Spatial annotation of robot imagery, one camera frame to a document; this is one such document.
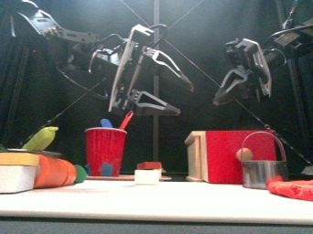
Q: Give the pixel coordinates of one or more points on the red front drawer with knob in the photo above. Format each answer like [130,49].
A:
[227,152]

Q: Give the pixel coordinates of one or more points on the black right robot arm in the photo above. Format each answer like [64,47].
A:
[291,38]

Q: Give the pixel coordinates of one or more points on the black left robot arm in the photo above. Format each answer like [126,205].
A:
[73,36]

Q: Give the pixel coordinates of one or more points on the red plastic utensil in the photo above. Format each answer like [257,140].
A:
[126,120]

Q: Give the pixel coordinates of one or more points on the blue plastic utensil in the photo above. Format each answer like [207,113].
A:
[106,123]

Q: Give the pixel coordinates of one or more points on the small red block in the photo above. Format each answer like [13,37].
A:
[148,165]

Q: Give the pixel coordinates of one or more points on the red plastic cup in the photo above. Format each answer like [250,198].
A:
[103,152]

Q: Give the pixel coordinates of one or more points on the small white cube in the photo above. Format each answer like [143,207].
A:
[146,177]

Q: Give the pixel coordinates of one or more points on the pink clear tray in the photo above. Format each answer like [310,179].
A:
[126,177]

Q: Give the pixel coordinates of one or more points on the small metal bucket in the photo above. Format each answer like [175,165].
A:
[261,175]

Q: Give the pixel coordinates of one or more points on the yellow-green toy vegetable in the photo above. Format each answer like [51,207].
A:
[40,138]

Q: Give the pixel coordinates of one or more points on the round metal bowl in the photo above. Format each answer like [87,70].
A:
[48,153]

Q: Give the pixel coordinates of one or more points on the white table mat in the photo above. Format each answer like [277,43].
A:
[163,204]

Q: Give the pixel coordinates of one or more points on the orange toy carrot green top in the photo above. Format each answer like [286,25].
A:
[52,172]

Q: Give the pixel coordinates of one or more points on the yellow block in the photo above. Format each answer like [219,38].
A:
[17,159]

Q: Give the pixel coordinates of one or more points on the pale block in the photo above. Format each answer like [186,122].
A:
[16,179]

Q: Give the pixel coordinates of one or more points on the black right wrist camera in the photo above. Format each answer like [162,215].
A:
[235,55]

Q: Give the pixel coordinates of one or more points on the vertical frame pole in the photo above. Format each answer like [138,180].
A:
[156,143]

